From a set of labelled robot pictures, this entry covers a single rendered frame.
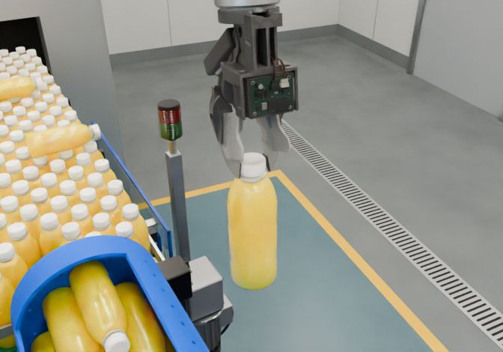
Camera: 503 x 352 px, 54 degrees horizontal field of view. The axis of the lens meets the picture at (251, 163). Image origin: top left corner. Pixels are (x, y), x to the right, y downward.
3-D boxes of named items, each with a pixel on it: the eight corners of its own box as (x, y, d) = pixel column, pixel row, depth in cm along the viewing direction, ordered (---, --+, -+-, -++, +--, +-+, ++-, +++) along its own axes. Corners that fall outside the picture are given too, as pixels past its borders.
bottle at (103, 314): (72, 258, 91) (100, 326, 77) (109, 258, 96) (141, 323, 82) (63, 289, 93) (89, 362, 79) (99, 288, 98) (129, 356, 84)
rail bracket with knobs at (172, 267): (160, 315, 118) (156, 284, 113) (149, 296, 123) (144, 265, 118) (197, 299, 122) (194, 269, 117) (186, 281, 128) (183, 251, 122)
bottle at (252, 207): (286, 277, 75) (288, 171, 66) (249, 299, 71) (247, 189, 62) (257, 254, 79) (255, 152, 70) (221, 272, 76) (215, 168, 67)
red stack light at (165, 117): (163, 126, 135) (162, 113, 133) (155, 117, 139) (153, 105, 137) (185, 120, 137) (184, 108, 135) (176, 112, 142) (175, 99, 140)
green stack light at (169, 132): (165, 142, 137) (163, 126, 135) (156, 132, 142) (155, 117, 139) (186, 136, 140) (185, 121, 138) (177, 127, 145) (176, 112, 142)
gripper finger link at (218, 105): (209, 144, 61) (215, 73, 58) (206, 140, 62) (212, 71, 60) (245, 143, 63) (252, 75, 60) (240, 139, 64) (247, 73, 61)
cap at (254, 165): (272, 171, 66) (272, 159, 65) (248, 180, 64) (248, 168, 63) (253, 160, 69) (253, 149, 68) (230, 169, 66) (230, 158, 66)
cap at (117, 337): (107, 332, 79) (110, 341, 78) (129, 330, 81) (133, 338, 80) (100, 352, 80) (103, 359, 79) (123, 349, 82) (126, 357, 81)
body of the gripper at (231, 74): (240, 126, 55) (233, 15, 50) (215, 108, 62) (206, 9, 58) (301, 115, 58) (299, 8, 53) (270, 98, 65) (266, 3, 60)
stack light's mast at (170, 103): (167, 160, 141) (162, 109, 132) (159, 150, 145) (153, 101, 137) (187, 155, 143) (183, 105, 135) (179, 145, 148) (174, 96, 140)
